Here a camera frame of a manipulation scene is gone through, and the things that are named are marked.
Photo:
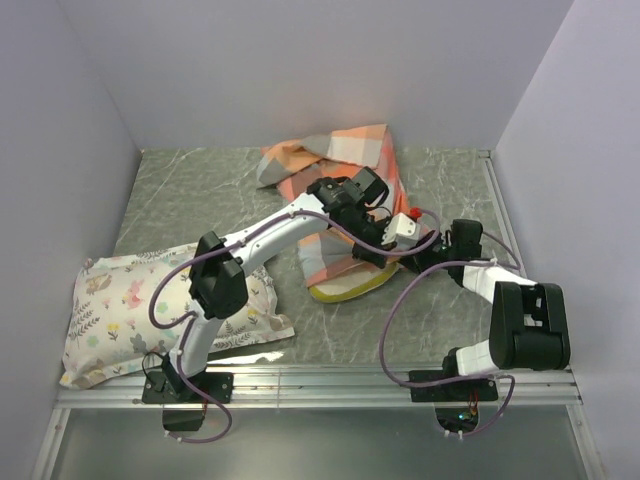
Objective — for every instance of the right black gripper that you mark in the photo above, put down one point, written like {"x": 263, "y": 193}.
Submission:
{"x": 417, "y": 260}

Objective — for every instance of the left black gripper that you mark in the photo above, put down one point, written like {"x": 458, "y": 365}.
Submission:
{"x": 369, "y": 255}

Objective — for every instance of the white pillow yellow edge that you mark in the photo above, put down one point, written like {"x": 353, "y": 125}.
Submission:
{"x": 353, "y": 283}

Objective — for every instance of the plaid orange blue pillowcase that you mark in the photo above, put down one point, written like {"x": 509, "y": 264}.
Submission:
{"x": 292, "y": 165}

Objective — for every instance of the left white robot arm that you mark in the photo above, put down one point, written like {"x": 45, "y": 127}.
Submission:
{"x": 219, "y": 269}

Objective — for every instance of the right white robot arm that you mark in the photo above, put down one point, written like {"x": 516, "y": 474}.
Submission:
{"x": 512, "y": 299}

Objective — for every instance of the floral animal print pillow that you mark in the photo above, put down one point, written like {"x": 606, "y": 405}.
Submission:
{"x": 110, "y": 333}

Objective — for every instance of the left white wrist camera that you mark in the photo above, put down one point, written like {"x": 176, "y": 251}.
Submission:
{"x": 402, "y": 233}

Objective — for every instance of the aluminium side rail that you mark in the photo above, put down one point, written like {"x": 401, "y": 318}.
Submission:
{"x": 500, "y": 200}

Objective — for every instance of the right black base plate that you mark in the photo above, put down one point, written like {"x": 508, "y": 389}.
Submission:
{"x": 463, "y": 391}

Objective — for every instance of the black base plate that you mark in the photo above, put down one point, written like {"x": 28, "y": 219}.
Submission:
{"x": 205, "y": 390}
{"x": 463, "y": 391}

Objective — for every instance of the aluminium front rail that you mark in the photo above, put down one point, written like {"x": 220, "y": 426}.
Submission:
{"x": 311, "y": 387}

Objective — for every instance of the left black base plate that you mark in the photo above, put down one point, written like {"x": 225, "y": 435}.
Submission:
{"x": 205, "y": 390}

